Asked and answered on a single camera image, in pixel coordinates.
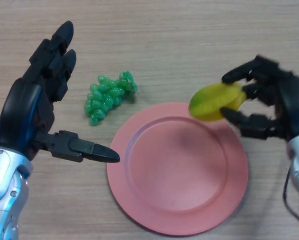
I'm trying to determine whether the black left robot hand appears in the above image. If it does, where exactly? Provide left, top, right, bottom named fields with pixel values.
left=0, top=20, right=121, bottom=164

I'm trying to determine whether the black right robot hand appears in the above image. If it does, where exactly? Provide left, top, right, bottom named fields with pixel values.
left=221, top=54, right=299, bottom=144

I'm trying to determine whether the yellow starfruit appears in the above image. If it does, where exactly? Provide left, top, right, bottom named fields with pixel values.
left=188, top=82, right=247, bottom=123

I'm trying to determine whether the pink round plate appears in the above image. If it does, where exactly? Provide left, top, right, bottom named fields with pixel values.
left=106, top=101, right=249, bottom=236

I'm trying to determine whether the green grape bunch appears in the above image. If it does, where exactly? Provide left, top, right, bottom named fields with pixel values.
left=83, top=70, right=140, bottom=127

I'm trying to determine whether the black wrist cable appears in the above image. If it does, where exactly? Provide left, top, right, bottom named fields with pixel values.
left=282, top=163, right=299, bottom=222

